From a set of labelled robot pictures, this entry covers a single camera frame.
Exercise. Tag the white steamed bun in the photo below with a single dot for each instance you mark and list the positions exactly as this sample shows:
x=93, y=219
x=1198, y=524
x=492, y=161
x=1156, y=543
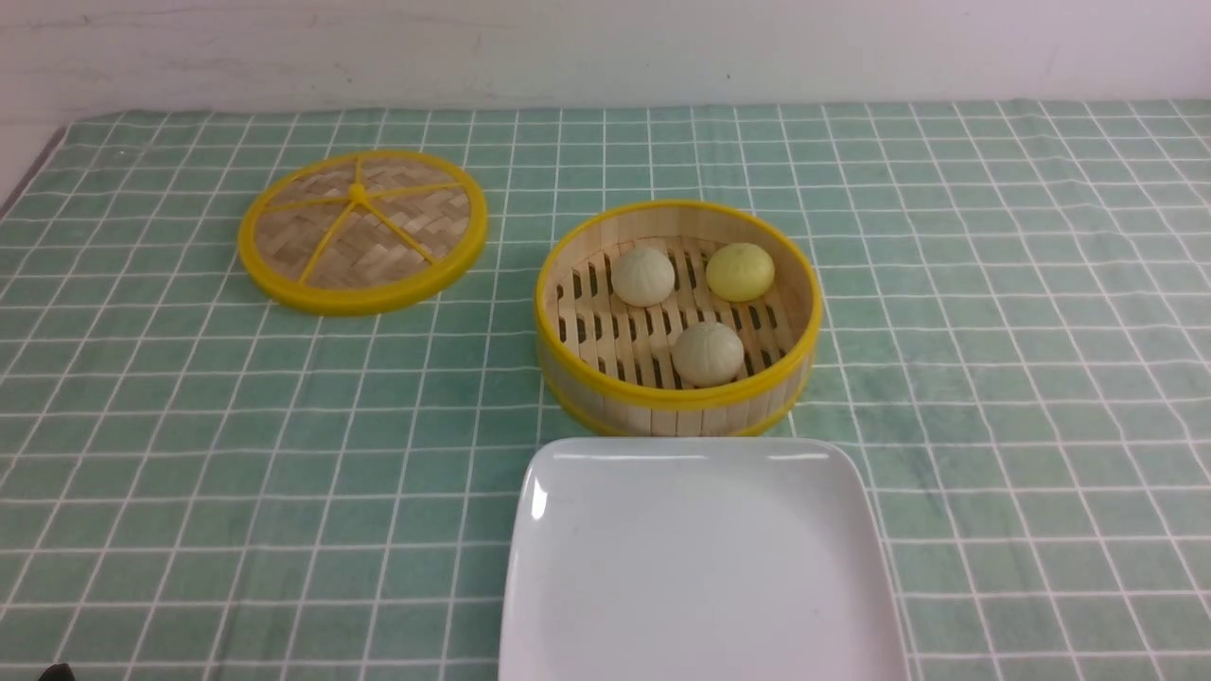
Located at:
x=643, y=277

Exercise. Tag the beige steamed bun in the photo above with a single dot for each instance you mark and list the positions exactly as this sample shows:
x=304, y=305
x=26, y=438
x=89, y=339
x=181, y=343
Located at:
x=708, y=354

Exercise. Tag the yellow steamed bun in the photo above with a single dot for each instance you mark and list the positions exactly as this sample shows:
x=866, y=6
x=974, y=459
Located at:
x=740, y=272

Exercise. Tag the white square plate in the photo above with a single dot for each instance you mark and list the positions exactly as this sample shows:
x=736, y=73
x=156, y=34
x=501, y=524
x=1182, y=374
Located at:
x=697, y=558

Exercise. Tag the bamboo steamer basket yellow rim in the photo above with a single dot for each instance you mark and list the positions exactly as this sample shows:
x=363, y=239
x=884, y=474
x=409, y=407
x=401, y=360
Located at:
x=609, y=365

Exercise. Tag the woven bamboo steamer lid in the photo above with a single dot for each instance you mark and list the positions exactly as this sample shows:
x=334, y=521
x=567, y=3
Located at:
x=364, y=233

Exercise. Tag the green checkered tablecloth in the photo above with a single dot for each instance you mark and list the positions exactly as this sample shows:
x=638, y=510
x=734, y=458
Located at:
x=200, y=484

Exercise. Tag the black object at corner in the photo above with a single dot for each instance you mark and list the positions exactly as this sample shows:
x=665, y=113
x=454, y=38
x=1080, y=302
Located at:
x=58, y=672

